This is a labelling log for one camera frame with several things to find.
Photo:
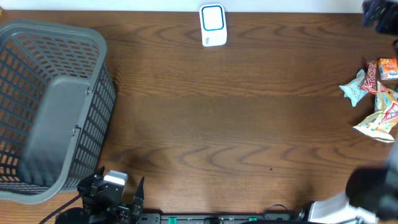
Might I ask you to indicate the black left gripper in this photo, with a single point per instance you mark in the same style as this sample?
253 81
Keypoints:
122 213

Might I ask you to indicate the small orange box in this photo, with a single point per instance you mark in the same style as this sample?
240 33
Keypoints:
388 68

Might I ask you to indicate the red snack bar wrapper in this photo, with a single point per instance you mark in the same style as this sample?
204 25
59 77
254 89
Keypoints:
370 83

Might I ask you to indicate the green flushable wipes pack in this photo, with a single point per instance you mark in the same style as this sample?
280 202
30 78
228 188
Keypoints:
353 90

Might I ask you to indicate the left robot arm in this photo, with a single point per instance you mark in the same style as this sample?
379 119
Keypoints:
78 215

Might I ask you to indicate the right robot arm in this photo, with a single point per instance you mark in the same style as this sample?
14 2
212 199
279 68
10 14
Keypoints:
371 192

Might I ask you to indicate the white barcode scanner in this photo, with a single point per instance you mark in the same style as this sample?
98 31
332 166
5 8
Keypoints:
213 25

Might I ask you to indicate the grey plastic shopping basket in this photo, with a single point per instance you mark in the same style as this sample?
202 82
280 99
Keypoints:
56 102

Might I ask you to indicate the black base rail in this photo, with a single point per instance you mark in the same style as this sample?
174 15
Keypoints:
275 214

